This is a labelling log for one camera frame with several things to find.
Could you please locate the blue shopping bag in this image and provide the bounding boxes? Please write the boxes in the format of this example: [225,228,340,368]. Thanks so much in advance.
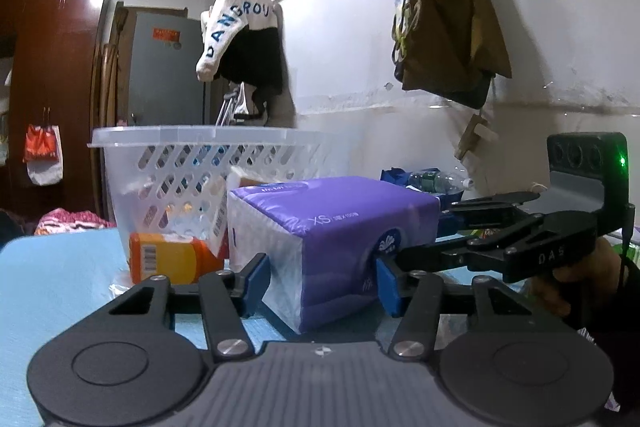
[380,168,474,237]

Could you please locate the right hand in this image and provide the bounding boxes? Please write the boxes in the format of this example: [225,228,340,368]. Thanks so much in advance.
[525,237,628,317]

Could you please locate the clear water bottle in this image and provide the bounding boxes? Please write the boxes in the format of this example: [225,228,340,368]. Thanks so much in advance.
[408,170,474,195]

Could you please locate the white lettered jacket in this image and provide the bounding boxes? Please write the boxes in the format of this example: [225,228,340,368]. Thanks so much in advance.
[195,0,279,82]

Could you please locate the large purple tissue pack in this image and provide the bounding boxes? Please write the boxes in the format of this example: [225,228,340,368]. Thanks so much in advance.
[227,176,440,334]

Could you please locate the pink floral blanket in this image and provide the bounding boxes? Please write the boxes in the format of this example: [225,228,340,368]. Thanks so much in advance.
[34,208,115,235]

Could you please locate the orange box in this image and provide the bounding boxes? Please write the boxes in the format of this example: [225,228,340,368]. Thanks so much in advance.
[128,233,224,285]

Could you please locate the black hanging garment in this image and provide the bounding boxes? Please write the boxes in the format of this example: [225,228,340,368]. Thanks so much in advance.
[218,27,283,95]

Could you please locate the white plastic basket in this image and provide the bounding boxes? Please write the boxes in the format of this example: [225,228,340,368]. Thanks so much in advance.
[90,126,349,244]

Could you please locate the orange and white bag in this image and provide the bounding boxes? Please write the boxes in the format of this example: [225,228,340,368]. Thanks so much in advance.
[23,124,64,186]

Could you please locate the white barcode box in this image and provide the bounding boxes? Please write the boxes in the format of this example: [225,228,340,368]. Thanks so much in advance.
[206,166,269,260]

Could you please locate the dark red wooden wardrobe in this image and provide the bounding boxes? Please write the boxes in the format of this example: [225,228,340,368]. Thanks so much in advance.
[1,0,108,219]

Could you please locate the light blue table mat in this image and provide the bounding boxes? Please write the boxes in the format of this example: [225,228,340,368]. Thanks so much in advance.
[0,226,402,427]

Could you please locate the olive hanging bag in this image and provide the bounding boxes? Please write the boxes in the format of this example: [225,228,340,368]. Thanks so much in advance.
[392,0,512,109]

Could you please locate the grey metal door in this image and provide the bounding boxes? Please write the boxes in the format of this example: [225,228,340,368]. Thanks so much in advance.
[127,13,205,126]

